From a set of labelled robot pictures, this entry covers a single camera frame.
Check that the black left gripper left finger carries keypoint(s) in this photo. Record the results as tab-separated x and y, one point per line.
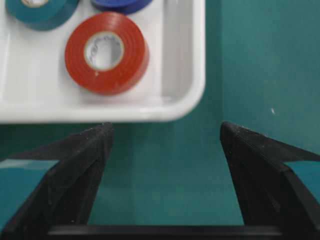
54	184

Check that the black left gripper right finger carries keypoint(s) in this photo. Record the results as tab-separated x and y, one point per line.
268	190

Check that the red tape roll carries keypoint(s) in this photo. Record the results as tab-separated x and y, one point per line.
107	54

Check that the teal tape roll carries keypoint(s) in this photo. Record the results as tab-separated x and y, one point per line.
41	15

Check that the blue tape roll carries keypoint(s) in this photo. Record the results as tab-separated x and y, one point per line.
121	6

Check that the white plastic case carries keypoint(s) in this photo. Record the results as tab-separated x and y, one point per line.
35	87

